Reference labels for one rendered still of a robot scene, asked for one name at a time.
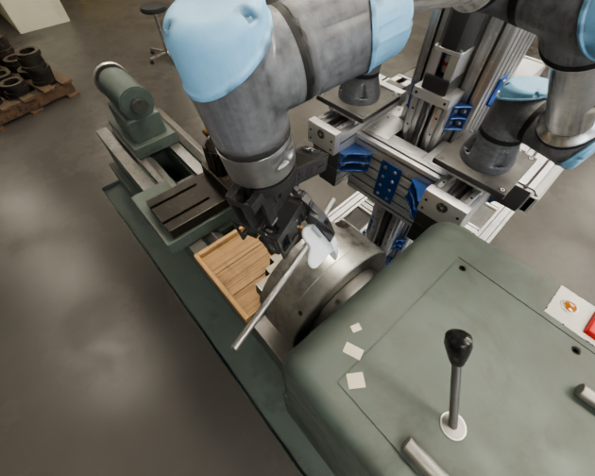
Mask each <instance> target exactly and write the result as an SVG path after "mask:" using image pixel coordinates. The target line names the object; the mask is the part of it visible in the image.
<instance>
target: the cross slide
mask: <svg viewBox="0 0 595 476"><path fill-rule="evenodd" d="M146 204H147V206H148V207H149V209H150V210H151V211H152V212H153V213H154V215H155V216H156V217H157V218H158V220H159V221H160V222H161V224H162V225H163V226H164V228H165V229H166V230H167V231H168V233H169V234H170V235H171V236H172V238H173V239H176V238H177V237H179V236H180V235H182V234H183V233H185V232H187V231H188V230H191V229H192V228H194V227H196V226H198V225H199V224H201V223H203V222H204V221H206V220H208V219H209V218H211V217H213V216H215V215H216V214H218V213H220V212H222V211H224V210H225V209H226V208H228V207H230V204H229V203H228V201H227V200H226V198H225V194H224V193H223V192H222V191H221V190H220V189H219V188H218V187H217V186H216V185H215V184H214V183H213V182H212V181H211V180H210V179H209V178H208V177H207V176H206V175H205V174H204V172H202V173H200V174H198V175H196V176H194V177H192V178H189V179H187V180H185V181H183V182H182V183H180V184H178V185H176V186H174V187H173V188H171V189H169V190H167V191H165V192H163V193H161V194H159V195H156V196H154V197H152V198H150V199H148V200H147V201H146ZM175 204H176V205H175ZM201 204H202V205H201Z"/></svg>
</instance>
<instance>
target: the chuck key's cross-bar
mask: <svg viewBox="0 0 595 476"><path fill-rule="evenodd" d="M335 202H336V199H335V198H334V197H332V198H331V199H330V201H329V203H328V204H327V206H326V208H325V209H324V211H323V213H324V214H326V215H327V216H328V214H329V213H330V211H331V209H332V207H333V205H334V203H335ZM308 249H309V247H308V245H307V244H306V243H304V245H303V247H302V248H301V250H300V252H299V254H298V255H297V256H296V258H295V259H294V261H293V262H292V263H291V265H290V266H289V267H288V269H287V270H286V272H285V273H284V274H283V276H282V277H281V278H280V280H279V281H278V283H277V284H276V286H275V287H274V288H273V290H272V291H271V292H270V294H269V295H268V296H267V298H266V299H265V301H264V302H263V304H262V305H261V306H260V308H259V309H258V310H257V312H256V313H255V315H254V316H252V318H251V319H250V320H249V322H248V323H247V324H246V326H245V328H244V329H243V330H242V332H241V333H240V334H239V336H238V337H237V338H236V340H235V341H234V343H233V344H232V345H231V347H230V348H231V349H232V350H233V351H237V350H238V349H239V348H240V347H241V346H242V344H243V343H244V342H245V340H246V339H247V337H248V336H249V334H250V333H251V331H252V330H253V329H254V327H255V326H256V324H257V323H258V322H259V320H260V319H261V317H262V316H263V315H264V313H265V311H266V310H267V309H268V307H269V306H270V304H271V303H272V301H273V300H274V299H275V297H276V296H277V294H278V293H279V292H280V290H281V288H282V287H283V286H284V284H285V283H286V282H287V281H288V280H289V278H290V277H291V275H292V274H293V273H294V271H295V270H296V268H297V267H298V265H299V264H300V262H301V261H302V259H303V258H304V256H305V254H306V252H307V251H308Z"/></svg>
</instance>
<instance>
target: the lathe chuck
mask: <svg viewBox="0 0 595 476"><path fill-rule="evenodd" d="M340 222H341V223H342V224H343V225H346V226H347V228H344V229H342V228H341V227H340V228H338V227H337V226H336V225H335V224H336V223H335V222H333V221H331V225H332V227H333V230H334V232H335V234H334V236H335V238H336V242H337V246H338V258H337V260H334V259H333V258H332V257H331V256H330V254H329V255H328V256H327V258H326V259H325V260H324V261H323V262H322V263H321V264H320V265H319V266H318V267H317V268H311V267H310V266H309V265H308V262H307V260H308V258H307V256H306V254H305V256H304V258H303V259H302V261H301V262H300V264H299V265H298V267H297V268H296V270H295V271H294V273H293V274H292V275H291V277H290V278H289V280H288V281H287V282H286V283H285V284H284V286H283V287H282V288H281V290H280V292H279V293H278V294H277V296H276V297H275V299H274V300H273V301H272V303H271V304H270V306H269V307H268V309H267V313H264V315H265V316H266V317H267V319H268V320H269V321H270V322H271V323H272V325H273V326H274V327H275V328H276V329H277V330H278V332H279V333H280V334H281V335H282V336H283V330H284V327H285V324H286V322H287V320H288V318H289V316H290V314H291V313H292V312H293V310H294V308H295V307H296V306H297V304H298V302H299V301H300V300H301V298H302V297H303V296H304V294H305V293H306V292H307V291H308V290H309V288H310V287H311V286H312V285H313V284H314V283H315V282H316V281H317V280H318V278H319V277H320V276H321V275H322V274H323V273H324V272H325V271H327V270H328V269H329V268H330V267H331V266H332V265H333V264H334V263H336V262H337V261H338V260H339V259H340V258H342V257H343V256H344V255H346V254H347V253H349V252H350V251H352V250H353V249H354V248H356V247H358V246H360V245H363V244H366V243H372V242H371V241H370V240H369V239H367V238H366V237H365V236H364V235H363V234H362V233H361V232H360V231H358V230H357V229H356V228H354V227H353V226H352V225H351V224H349V223H348V222H347V221H344V220H340ZM304 243H305V241H304V240H303V238H302V239H301V240H300V241H299V242H298V243H297V244H295V245H294V246H293V247H292V249H291V250H290V252H289V254H288V255H287V257H286V258H285V260H284V259H281V260H280V262H279V263H278V264H277V265H276V267H275V268H274V270H273V271H272V273H271V274H270V276H269V277H268V279H267V281H266V283H265V284H264V287H263V290H262V292H261V296H260V302H261V303H262V304H263V302H264V301H265V299H266V298H267V296H268V295H269V294H270V292H271V291H272V290H273V288H274V287H275V286H276V284H277V283H278V281H279V280H280V279H281V277H282V276H283V274H284V273H285V272H286V270H287V269H288V267H289V266H290V265H291V263H292V262H293V261H294V259H295V258H296V256H297V255H298V254H299V252H300V250H301V248H302V247H303V245H304Z"/></svg>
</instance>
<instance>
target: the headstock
mask: <svg viewBox="0 0 595 476"><path fill-rule="evenodd" d="M560 287H561V286H559V285H557V284H556V283H554V282H552V281H551V280H548V279H547V278H545V277H543V276H542V275H540V274H538V273H537V272H535V271H534V270H533V269H531V268H530V267H528V266H526V265H525V264H523V263H521V262H519V261H517V260H516V259H514V258H512V257H511V256H509V255H507V254H506V253H504V252H503V251H501V250H499V249H498V248H496V247H494V246H492V245H490V244H489V243H488V242H486V241H485V240H483V239H481V238H480V237H478V236H476V235H475V234H473V233H471V232H470V231H468V230H466V229H464V228H463V227H461V226H459V225H457V224H454V223H451V222H439V223H435V224H433V225H432V226H430V227H429V228H427V229H426V230H425V231H424V232H423V233H422V234H421V235H419V236H418V237H417V238H416V239H415V241H414V242H413V243H411V244H410V245H409V246H408V247H407V248H405V249H404V250H403V251H402V252H401V253H400V254H399V255H398V256H397V257H396V258H394V259H393V260H392V261H391V262H390V263H389V264H388V265H386V266H385V267H384V268H383V269H382V270H381V271H380V272H379V273H377V274H376V275H375V276H374V277H373V278H372V279H371V280H369V281H368V282H367V283H366V284H365V285H364V286H363V287H362V288H360V289H359V290H358V291H357V292H356V293H355V294H354V295H353V296H351V297H350V298H349V299H348V300H347V301H346V302H345V303H343V304H342V305H341V306H340V307H339V308H338V309H337V310H336V311H334V312H333V313H332V314H331V315H330V316H329V317H328V318H327V319H325V320H324V321H323V322H322V323H321V324H320V325H319V326H318V327H316V328H315V329H314V330H313V331H312V332H311V333H310V334H308V335H307V336H306V337H305V338H304V339H303V340H302V341H301V342H299V343H298V344H297V345H296V346H295V347H294V348H293V349H291V350H290V351H289V352H288V353H287V354H286V356H285V357H284V360H283V365H282V368H283V374H284V379H285V385H286V392H287V398H288V401H289V403H290V404H291V406H292V407H293V408H294V410H295V411H296V412H297V414H298V415H299V416H300V418H301V419H302V420H303V422H304V423H305V424H306V426H307V427H308V428H309V430H310V431H311V432H312V433H313V435H314V436H315V438H316V439H317V440H318V442H319V443H320V444H321V446H322V447H323V448H324V449H325V451H326V452H327V453H328V455H329V456H330V457H331V459H332V460H333V462H334V463H335V464H336V465H337V466H338V467H339V468H340V470H341V471H342V472H343V474H344V475H345V476H425V475H424V474H423V473H422V472H421V470H420V469H419V468H418V467H417V466H416V465H415V464H414V463H413V462H412V461H411V460H410V459H409V458H408V457H407V455H406V454H405V453H404V452H403V451H402V450H401V446H402V444H403V443H404V441H405V440H406V439H407V438H408V437H410V436H412V437H413V438H414V439H415V441H416V442H417V443H418V445H419V446H420V447H421V448H422V449H424V450H425V451H426V452H427V453H428V454H429V455H430V456H431V457H432V458H433V459H434V460H435V462H436V463H437V464H438V465H439V466H441V467H442V468H443V469H444V470H445V471H446V472H447V473H448V474H449V475H450V476H595V409H594V408H592V407H591V406H590V405H588V404H587V403H585V402H584V401H582V400H581V399H579V398H578V397H576V396H575V395H574V389H575V388H576V386H578V385H579V384H581V383H584V384H586V385H587V386H589V387H590V388H591V389H593V390H594V391H595V347H594V346H592V345H591V344H589V343H588V342H587V341H586V340H585V339H583V338H582V337H580V336H579V335H577V334H576V333H575V332H573V331H571V330H570V329H568V328H567V327H566V326H564V325H563V324H561V323H560V322H559V321H557V320H556V319H554V318H553V317H551V316H550V315H549V314H547V313H545V312H544V310H545V308H546V307H547V306H548V304H549V303H550V301H551V300H552V298H553V297H554V295H555V294H556V292H557V291H558V289H559V288H560ZM357 323H359V324H360V326H361V328H362V329H361V330H359V331H356V332H353V331H352V329H351V327H350V326H352V325H355V324H357ZM450 329H460V330H464V331H466V332H468V333H469V334H470V335H471V336H472V339H473V350H472V352H471V353H470V355H469V357H468V359H467V362H466V363H465V365H464V366H462V377H461V389H460V402H459V416H460V417H461V418H462V419H463V420H464V421H465V423H466V426H467V434H466V436H465V437H464V438H463V439H462V440H459V441H454V440H451V439H449V438H448V437H446V436H445V434H444V433H443V431H442V429H441V427H440V418H441V416H442V415H443V414H444V413H445V412H448V411H449V409H450V392H451V363H450V361H449V358H448V355H447V352H446V349H445V345H444V338H445V333H446V331H448V330H450ZM347 342H349V343H351V344H352V345H354V346H356V347H358V348H360V349H362V350H363V351H364V352H363V355H362V357H361V359H360V361H359V360H357V359H356V358H354V357H352V356H350V355H348V354H346V353H345V352H344V351H343V349H344V347H345V345H346V343H347ZM357 372H363V375H364V379H365V387H363V388H355V389H349V385H348V379H347V374H349V373H357Z"/></svg>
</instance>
